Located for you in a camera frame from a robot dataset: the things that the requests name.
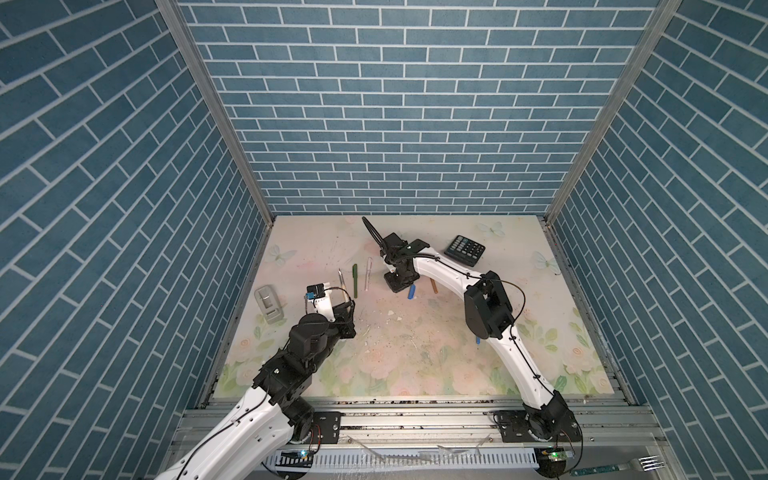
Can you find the pink pen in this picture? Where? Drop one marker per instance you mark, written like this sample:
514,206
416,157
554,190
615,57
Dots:
368,271

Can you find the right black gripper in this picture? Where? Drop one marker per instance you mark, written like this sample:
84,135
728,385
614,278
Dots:
393,286

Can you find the grey stapler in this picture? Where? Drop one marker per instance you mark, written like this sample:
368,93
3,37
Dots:
269,304

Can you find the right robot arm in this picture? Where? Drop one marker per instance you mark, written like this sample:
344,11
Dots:
489,316

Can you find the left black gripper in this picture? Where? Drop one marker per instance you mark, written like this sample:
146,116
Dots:
341,312

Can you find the green pen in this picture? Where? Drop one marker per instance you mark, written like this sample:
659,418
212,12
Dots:
355,277

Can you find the black calculator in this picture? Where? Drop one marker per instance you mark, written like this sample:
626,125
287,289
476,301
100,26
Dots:
464,250

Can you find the metal fork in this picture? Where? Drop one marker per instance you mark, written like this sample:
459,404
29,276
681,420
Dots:
641,464

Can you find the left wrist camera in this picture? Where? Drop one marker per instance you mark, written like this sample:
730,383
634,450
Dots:
317,300

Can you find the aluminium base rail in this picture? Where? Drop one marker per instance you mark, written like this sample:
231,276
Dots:
397,435

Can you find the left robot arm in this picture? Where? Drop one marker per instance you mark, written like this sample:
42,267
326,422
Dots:
271,413

